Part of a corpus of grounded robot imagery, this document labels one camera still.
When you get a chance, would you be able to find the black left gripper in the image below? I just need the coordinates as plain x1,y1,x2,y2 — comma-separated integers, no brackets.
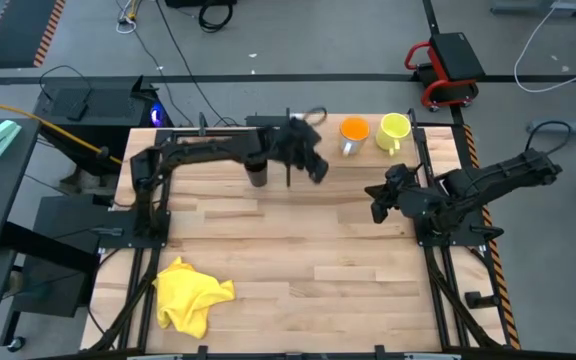
266,116,331,184

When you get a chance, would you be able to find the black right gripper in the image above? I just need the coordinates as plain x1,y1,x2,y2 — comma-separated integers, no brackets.
363,163,450,225

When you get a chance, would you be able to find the tall black cup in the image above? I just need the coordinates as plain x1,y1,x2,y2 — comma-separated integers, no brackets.
244,153,270,189

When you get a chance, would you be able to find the white mug orange inside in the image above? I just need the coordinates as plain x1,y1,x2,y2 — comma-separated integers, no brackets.
338,115,372,158

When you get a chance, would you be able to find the pale yellow mug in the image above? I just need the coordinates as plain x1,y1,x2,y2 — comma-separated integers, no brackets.
375,112,413,157

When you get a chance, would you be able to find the orange black hazard tape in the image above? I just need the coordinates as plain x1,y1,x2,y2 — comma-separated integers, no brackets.
462,124,522,351

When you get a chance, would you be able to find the red black rolling stool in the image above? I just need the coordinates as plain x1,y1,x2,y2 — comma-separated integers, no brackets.
404,32,487,113

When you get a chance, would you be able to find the yellow cloth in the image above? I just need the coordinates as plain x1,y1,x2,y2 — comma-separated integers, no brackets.
152,256,237,340

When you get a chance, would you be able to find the black computer tower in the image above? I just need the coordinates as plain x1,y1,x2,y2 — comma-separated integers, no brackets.
33,75,172,169

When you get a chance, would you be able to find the black equipment cart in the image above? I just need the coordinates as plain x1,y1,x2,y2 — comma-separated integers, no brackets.
0,194,102,351

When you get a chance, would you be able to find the mint green stapler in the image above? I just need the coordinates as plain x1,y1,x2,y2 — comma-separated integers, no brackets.
0,119,23,159

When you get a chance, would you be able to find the black mat orange striped edge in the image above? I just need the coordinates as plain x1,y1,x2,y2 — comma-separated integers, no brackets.
0,0,67,70

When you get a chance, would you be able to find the black table frame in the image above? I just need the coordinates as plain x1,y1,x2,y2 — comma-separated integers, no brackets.
87,112,519,360

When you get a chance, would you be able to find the long black floor cable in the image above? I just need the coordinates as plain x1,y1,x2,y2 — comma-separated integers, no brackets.
154,0,242,127

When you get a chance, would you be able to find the coiled black cable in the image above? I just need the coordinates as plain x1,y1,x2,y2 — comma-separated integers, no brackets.
197,0,235,34

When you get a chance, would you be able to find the white floor cable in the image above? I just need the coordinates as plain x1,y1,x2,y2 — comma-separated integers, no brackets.
513,0,576,94

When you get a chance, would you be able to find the white plug cable bundle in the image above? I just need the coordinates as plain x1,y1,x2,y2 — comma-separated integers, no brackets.
115,0,144,35

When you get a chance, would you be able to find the yellow cable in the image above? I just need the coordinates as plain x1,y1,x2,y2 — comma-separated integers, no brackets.
0,95,124,166

